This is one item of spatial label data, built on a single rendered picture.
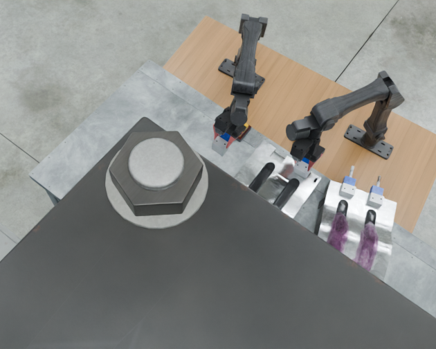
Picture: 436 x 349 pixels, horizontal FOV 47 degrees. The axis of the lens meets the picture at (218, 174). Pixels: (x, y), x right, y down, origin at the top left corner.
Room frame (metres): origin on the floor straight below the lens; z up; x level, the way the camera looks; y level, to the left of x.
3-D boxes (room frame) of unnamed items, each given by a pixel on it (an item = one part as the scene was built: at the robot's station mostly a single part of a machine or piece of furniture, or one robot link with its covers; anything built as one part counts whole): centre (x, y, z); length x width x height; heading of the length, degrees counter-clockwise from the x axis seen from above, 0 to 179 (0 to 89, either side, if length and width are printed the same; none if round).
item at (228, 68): (1.33, -0.02, 0.84); 0.20 x 0.07 x 0.08; 69
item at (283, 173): (0.70, -0.15, 0.87); 0.50 x 0.26 x 0.14; 154
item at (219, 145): (0.94, -0.01, 0.93); 0.13 x 0.05 x 0.05; 154
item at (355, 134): (1.12, -0.58, 0.84); 0.20 x 0.07 x 0.08; 69
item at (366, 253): (0.62, -0.50, 0.90); 0.26 x 0.18 x 0.08; 171
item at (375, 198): (0.88, -0.60, 0.86); 0.13 x 0.05 x 0.05; 171
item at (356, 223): (0.62, -0.51, 0.86); 0.50 x 0.26 x 0.11; 171
